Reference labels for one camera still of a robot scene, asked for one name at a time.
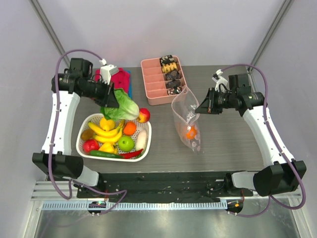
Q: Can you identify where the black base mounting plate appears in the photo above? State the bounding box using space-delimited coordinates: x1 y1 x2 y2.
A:
76 171 254 203

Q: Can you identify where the magenta folded cloth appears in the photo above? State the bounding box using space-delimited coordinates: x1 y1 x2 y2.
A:
94 68 129 94

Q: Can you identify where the yellow black sock roll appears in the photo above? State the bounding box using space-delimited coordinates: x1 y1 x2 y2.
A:
161 62 178 74

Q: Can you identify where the green toy lettuce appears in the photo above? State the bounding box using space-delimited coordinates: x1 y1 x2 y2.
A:
100 88 139 121

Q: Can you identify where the pink divided organizer tray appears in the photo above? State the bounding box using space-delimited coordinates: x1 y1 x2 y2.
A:
141 56 187 106

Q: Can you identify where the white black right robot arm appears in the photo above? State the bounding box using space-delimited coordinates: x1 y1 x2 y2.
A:
195 70 307 196

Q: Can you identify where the white perforated plastic basket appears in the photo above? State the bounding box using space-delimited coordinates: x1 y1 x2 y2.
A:
76 113 152 162

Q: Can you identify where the blue folded cloth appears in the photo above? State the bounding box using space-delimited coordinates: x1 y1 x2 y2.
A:
126 70 132 99

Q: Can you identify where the yellow toy bell pepper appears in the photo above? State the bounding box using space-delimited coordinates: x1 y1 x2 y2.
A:
99 142 118 154

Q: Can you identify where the red toy tomato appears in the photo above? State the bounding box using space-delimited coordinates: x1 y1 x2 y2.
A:
83 139 100 154

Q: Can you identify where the black brown sock roll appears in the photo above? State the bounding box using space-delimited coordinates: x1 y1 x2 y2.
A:
165 80 182 89

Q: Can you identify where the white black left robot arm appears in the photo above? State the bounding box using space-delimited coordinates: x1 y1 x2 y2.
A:
32 58 119 198

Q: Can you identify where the white toy radish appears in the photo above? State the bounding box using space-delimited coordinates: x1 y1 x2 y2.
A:
135 130 148 151

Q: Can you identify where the brown toy kiwi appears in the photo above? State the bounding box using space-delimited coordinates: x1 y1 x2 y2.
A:
80 128 94 141

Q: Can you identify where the green toy apple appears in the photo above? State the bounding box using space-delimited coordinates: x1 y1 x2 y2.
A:
118 135 135 152

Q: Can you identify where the black patterned sock roll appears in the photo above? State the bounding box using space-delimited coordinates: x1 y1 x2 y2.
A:
159 55 175 65

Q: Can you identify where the black pink dotted sock roll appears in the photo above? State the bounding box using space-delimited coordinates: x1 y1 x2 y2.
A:
167 86 182 96

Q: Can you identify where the dark brown sock roll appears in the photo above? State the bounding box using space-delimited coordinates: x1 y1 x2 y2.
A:
165 70 181 81

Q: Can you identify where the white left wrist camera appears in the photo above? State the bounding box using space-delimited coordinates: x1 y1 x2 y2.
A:
99 59 118 84

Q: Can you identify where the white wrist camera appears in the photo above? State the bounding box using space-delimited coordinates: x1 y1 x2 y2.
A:
99 59 118 84
212 69 228 92

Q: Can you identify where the clear zip top bag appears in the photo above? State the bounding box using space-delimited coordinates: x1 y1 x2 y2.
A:
171 86 201 154

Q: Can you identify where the perforated metal cable tray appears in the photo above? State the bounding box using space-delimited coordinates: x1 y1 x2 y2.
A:
42 200 227 211

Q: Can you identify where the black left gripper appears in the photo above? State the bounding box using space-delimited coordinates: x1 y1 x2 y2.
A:
82 78 120 108

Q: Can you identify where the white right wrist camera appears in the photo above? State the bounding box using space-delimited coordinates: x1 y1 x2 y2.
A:
212 69 228 92

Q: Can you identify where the small orange toy fruit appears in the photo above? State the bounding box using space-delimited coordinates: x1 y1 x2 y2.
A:
123 121 137 136

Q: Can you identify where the green toy cucumber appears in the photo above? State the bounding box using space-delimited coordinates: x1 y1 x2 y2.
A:
89 150 123 159

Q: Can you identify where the red toy chili pepper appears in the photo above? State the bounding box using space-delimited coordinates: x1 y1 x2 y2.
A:
120 149 144 159

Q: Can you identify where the yellow toy banana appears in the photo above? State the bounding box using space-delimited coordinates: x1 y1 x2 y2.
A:
88 121 123 144

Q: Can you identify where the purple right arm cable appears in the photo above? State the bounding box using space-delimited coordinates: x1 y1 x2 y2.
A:
220 63 307 218

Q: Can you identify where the red toy apple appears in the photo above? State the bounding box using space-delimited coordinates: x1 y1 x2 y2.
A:
137 108 151 123

